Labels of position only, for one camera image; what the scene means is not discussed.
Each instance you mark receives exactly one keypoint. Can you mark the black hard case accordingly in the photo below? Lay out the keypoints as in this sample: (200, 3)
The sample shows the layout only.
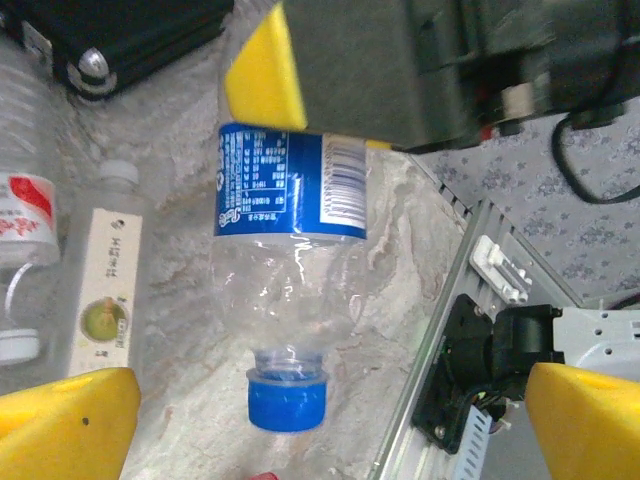
(125, 35)

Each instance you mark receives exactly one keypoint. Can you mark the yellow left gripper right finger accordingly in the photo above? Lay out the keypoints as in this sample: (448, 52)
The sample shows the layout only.
(590, 430)

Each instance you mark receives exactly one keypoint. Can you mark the white rail bracket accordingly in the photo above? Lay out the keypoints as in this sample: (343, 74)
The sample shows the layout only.
(500, 267)

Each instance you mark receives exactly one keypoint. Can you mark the clear cola bottle red label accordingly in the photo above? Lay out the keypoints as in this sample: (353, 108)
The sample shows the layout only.
(264, 476)

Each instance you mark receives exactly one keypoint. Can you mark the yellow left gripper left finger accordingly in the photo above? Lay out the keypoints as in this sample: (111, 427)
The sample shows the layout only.
(60, 435)

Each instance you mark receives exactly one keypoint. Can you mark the aluminium mounting rail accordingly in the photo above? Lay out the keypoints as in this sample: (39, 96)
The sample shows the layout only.
(450, 280)

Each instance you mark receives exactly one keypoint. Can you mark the clear bottle cream tea label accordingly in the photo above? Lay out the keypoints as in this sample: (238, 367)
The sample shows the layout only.
(107, 260)

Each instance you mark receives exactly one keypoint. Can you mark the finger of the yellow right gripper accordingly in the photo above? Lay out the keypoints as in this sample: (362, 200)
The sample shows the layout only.
(378, 145)
(375, 75)

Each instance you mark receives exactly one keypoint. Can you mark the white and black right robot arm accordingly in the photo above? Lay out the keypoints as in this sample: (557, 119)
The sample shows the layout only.
(595, 335)

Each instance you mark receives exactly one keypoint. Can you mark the clear bottle red white label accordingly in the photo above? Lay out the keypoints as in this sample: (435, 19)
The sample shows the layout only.
(25, 220)

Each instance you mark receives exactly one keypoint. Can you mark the clear bottle blue label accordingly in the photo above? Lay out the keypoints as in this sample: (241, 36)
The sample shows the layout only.
(270, 190)

